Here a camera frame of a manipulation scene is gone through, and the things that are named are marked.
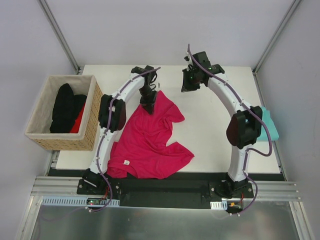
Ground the aluminium post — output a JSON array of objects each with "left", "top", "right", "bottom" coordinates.
[
  {"left": 37, "top": 0, "right": 81, "bottom": 75},
  {"left": 252, "top": 0, "right": 303, "bottom": 76}
]

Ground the left white cable duct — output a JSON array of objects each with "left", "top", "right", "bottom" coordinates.
[{"left": 42, "top": 196, "right": 120, "bottom": 208}]

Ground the white cable duct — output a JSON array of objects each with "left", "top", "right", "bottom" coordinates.
[
  {"left": 42, "top": 196, "right": 120, "bottom": 208},
  {"left": 210, "top": 200, "right": 228, "bottom": 211}
]

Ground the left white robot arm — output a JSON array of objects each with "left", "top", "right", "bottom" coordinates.
[{"left": 82, "top": 65, "right": 161, "bottom": 195}]

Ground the red t shirt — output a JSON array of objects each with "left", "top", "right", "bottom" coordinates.
[{"left": 69, "top": 103, "right": 86, "bottom": 134}]

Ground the right rear aluminium post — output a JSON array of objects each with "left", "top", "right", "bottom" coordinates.
[{"left": 252, "top": 0, "right": 303, "bottom": 76}]

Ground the folded teal t shirt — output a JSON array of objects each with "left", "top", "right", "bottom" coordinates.
[{"left": 257, "top": 106, "right": 279, "bottom": 142}]

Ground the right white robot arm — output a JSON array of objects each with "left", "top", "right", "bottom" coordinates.
[{"left": 181, "top": 51, "right": 263, "bottom": 198}]

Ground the black t shirt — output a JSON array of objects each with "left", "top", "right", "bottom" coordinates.
[{"left": 49, "top": 83, "right": 87, "bottom": 134}]

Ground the right white cable duct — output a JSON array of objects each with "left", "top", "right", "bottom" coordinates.
[{"left": 210, "top": 200, "right": 228, "bottom": 211}]

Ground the aluminium rail frame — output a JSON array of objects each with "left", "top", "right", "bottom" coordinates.
[{"left": 17, "top": 151, "right": 315, "bottom": 240}]

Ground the pink t shirt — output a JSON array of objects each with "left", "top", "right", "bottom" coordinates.
[{"left": 106, "top": 91, "right": 194, "bottom": 179}]

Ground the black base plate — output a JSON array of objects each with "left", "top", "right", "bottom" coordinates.
[{"left": 76, "top": 169, "right": 254, "bottom": 209}]

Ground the wicker laundry basket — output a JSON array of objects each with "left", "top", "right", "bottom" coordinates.
[{"left": 25, "top": 75, "right": 102, "bottom": 151}]

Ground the left rear aluminium post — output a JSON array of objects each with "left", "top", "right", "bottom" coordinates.
[{"left": 37, "top": 0, "right": 81, "bottom": 75}]

